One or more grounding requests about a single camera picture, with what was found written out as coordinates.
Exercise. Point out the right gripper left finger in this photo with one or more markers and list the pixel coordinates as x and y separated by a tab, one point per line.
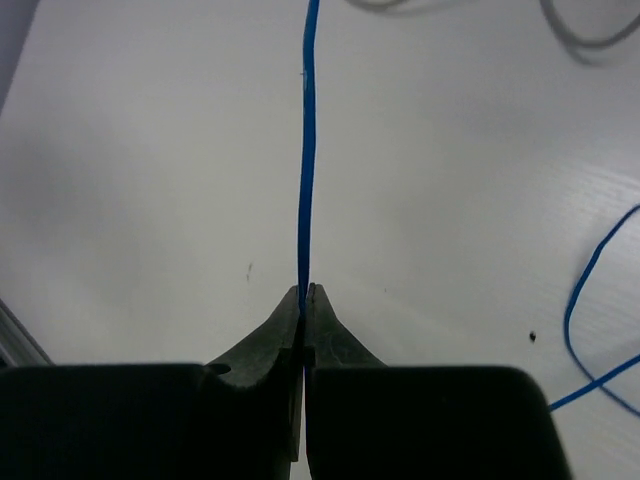
236	417

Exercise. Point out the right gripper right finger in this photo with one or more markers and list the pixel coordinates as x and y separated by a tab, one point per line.
368	420

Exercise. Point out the aluminium rail left side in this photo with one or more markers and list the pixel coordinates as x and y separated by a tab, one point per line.
18	347

